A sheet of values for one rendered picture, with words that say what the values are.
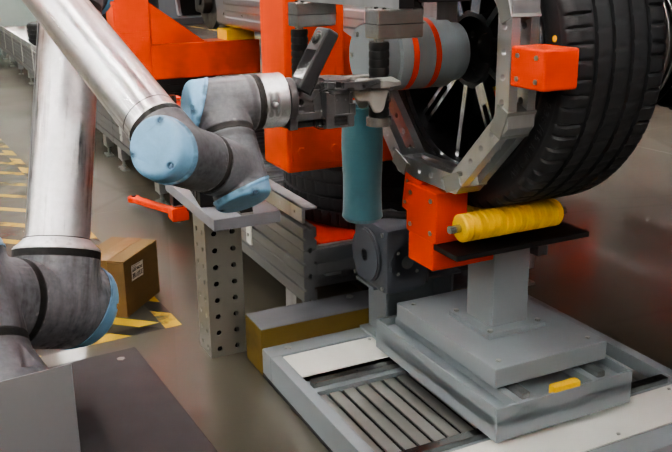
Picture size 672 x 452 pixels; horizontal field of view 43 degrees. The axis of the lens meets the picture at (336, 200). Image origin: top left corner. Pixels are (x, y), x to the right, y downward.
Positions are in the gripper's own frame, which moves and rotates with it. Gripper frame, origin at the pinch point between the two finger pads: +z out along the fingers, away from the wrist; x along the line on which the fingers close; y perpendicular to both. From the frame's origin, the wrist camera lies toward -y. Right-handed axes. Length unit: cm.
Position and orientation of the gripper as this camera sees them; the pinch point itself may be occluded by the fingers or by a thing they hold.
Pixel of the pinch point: (388, 78)
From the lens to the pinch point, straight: 149.5
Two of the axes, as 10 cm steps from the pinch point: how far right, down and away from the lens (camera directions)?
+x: 4.4, 2.4, -8.7
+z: 9.0, -1.3, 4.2
